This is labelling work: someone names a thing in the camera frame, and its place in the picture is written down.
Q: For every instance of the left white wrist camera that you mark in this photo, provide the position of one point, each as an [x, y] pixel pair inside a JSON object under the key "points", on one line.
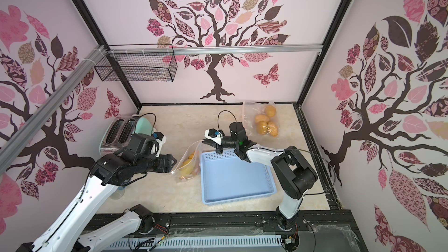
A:
{"points": [[160, 141]]}

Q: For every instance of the clear zipper bag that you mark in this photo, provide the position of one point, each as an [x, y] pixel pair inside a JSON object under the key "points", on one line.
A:
{"points": [[250, 110], [197, 148]]}

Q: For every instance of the aluminium frame bar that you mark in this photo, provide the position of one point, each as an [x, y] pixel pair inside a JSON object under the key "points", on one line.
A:
{"points": [[11, 150], [179, 51]]}

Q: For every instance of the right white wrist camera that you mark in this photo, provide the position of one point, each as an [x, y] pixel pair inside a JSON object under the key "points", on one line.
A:
{"points": [[214, 135]]}

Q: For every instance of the black wire basket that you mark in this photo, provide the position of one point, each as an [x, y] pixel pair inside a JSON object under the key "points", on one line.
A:
{"points": [[138, 63]]}

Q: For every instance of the mint green toaster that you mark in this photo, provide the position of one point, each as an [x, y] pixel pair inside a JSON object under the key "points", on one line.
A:
{"points": [[120, 131]]}

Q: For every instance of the white vent strip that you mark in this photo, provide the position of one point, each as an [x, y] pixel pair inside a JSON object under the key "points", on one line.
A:
{"points": [[194, 244]]}

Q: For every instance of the aluminium frame bar left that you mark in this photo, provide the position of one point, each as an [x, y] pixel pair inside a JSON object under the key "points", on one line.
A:
{"points": [[11, 150]]}

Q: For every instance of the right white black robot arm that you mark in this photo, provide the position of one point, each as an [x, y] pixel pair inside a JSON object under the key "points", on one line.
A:
{"points": [[295, 175]]}

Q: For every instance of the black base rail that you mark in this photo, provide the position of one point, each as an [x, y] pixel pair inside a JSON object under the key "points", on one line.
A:
{"points": [[318, 231]]}

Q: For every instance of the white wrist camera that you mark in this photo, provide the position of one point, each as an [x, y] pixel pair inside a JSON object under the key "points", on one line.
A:
{"points": [[214, 135], [160, 141]]}

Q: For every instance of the yellow green potato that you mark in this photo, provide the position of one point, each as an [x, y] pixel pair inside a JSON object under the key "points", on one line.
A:
{"points": [[186, 169]]}

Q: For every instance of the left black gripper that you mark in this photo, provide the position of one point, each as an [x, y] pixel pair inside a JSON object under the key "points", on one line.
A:
{"points": [[161, 167]]}

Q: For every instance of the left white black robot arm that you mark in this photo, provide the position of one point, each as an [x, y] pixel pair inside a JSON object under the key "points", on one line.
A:
{"points": [[66, 233]]}

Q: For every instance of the aluminium frame bar back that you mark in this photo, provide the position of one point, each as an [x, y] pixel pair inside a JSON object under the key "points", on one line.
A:
{"points": [[179, 51]]}

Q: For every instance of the light blue plastic basket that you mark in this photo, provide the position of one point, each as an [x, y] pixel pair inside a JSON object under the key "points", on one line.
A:
{"points": [[225, 179]]}

